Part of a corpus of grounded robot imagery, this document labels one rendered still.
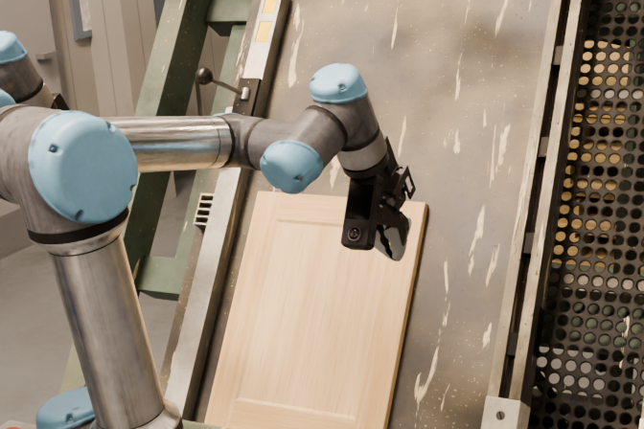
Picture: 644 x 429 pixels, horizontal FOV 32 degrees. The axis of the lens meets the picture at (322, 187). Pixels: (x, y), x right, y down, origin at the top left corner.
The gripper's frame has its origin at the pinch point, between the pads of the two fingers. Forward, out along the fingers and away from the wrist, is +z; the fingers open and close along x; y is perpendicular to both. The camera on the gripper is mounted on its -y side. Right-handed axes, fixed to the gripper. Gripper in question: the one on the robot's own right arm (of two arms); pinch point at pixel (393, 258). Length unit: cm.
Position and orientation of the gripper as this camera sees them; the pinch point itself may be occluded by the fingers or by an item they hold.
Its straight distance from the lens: 176.3
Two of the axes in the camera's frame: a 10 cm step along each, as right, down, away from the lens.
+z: 3.0, 7.2, 6.3
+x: -8.6, -0.7, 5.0
